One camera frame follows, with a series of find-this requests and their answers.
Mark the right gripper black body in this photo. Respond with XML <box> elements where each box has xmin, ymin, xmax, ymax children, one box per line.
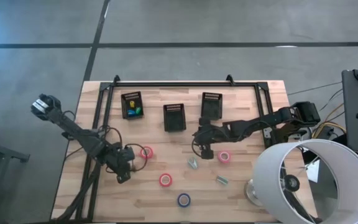
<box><xmin>192</xmin><ymin>117</ymin><xmax>229</xmax><ymax>147</ymax></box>

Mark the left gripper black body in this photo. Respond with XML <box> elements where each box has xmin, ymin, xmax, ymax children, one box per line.
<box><xmin>104</xmin><ymin>149</ymin><xmax>135</xmax><ymax>184</ymax></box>

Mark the pink tape roll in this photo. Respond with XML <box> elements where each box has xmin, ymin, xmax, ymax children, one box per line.
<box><xmin>218</xmin><ymin>151</ymin><xmax>231</xmax><ymax>164</ymax></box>

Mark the grey green staple remover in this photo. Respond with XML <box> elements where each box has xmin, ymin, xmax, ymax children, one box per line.
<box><xmin>187</xmin><ymin>156</ymin><xmax>199</xmax><ymax>170</ymax></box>

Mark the red tape roll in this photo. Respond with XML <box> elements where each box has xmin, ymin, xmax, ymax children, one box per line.
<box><xmin>140</xmin><ymin>146</ymin><xmax>154</xmax><ymax>160</ymax></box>
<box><xmin>158</xmin><ymin>173</ymin><xmax>173</xmax><ymax>188</ymax></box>

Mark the blue tape roll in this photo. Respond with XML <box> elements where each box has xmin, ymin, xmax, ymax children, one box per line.
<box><xmin>177</xmin><ymin>193</ymin><xmax>191</xmax><ymax>208</ymax></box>

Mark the black slotted plastic basket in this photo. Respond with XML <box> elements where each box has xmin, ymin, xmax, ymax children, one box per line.
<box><xmin>120</xmin><ymin>91</ymin><xmax>145</xmax><ymax>120</ymax></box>
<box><xmin>201</xmin><ymin>91</ymin><xmax>223</xmax><ymax>120</ymax></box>
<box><xmin>163</xmin><ymin>103</ymin><xmax>187</xmax><ymax>133</ymax></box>

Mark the white lamp shade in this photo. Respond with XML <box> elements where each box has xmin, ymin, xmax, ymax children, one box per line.
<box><xmin>244</xmin><ymin>139</ymin><xmax>358</xmax><ymax>224</ymax></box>

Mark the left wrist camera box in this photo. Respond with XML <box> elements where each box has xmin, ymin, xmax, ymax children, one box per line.
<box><xmin>120</xmin><ymin>146</ymin><xmax>136</xmax><ymax>161</ymax></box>

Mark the black left camera cable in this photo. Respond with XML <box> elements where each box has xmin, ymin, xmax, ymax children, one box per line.
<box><xmin>104</xmin><ymin>126</ymin><xmax>149</xmax><ymax>172</ymax></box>

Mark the black metal table frame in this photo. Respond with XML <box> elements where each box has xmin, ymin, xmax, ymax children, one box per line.
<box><xmin>51</xmin><ymin>74</ymin><xmax>275</xmax><ymax>222</ymax></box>

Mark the thin grey cable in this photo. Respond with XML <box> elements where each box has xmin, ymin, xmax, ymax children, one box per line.
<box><xmin>287</xmin><ymin>81</ymin><xmax>343</xmax><ymax>96</ymax></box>

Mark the yellow cable bundle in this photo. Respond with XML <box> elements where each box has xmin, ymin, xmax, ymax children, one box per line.
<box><xmin>311</xmin><ymin>102</ymin><xmax>347</xmax><ymax>139</ymax></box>

